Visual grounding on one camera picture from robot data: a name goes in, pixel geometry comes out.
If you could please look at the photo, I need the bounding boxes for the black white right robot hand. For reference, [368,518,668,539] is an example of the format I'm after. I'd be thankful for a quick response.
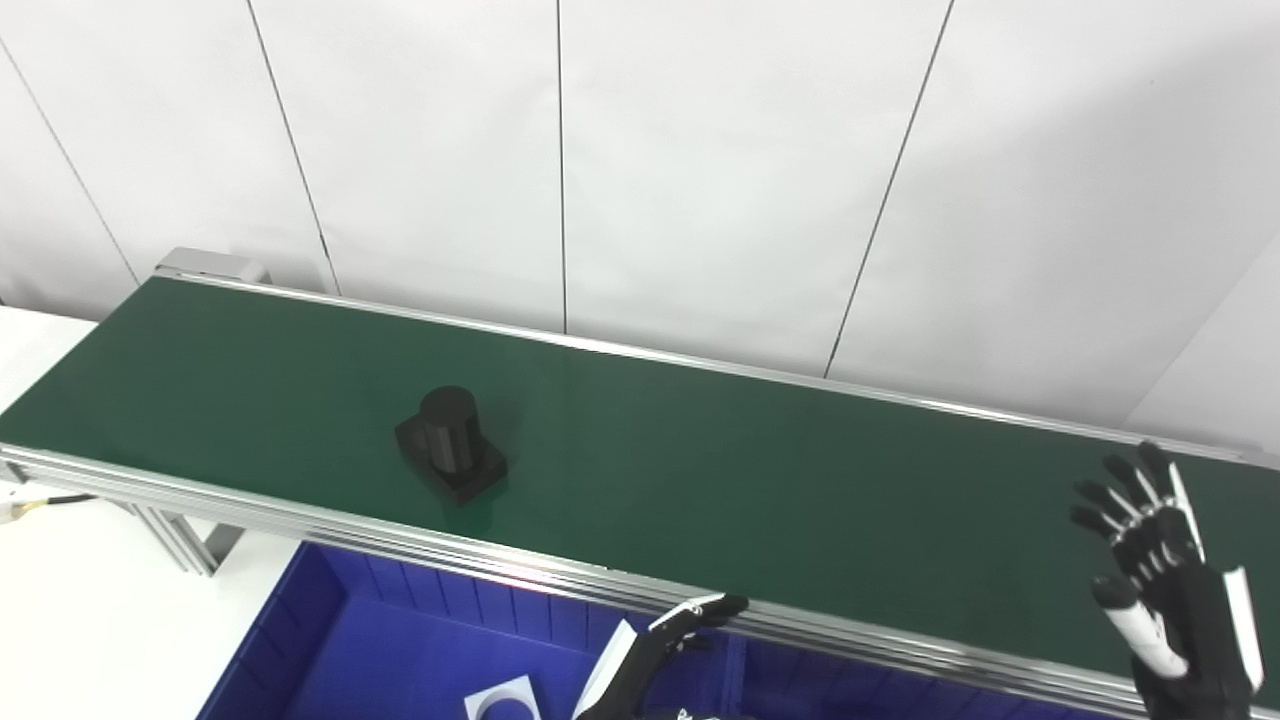
[1070,441,1266,720]

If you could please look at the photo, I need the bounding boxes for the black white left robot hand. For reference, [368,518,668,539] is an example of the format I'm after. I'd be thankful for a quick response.
[572,594,749,720]

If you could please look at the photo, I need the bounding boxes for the black cylinder part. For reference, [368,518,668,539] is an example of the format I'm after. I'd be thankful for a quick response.
[394,385,508,506]

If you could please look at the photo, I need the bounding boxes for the blue plastic bin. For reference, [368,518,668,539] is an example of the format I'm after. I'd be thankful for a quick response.
[197,540,746,720]
[735,635,1101,720]

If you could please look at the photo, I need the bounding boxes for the green conveyor belt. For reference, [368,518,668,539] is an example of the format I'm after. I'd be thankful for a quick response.
[0,277,1280,686]
[0,248,1280,720]

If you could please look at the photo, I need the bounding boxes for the aluminium conveyor leg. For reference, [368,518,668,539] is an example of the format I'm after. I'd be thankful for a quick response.
[125,500,246,578]

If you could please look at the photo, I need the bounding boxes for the grey conveyor end housing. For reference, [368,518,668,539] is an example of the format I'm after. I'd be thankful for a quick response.
[155,247,273,288]

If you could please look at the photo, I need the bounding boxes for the grey square plate with hole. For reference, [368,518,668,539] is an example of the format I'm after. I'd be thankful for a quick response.
[463,675,544,720]

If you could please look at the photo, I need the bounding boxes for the black cable with white plug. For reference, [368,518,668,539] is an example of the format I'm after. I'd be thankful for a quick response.
[0,490,96,526]

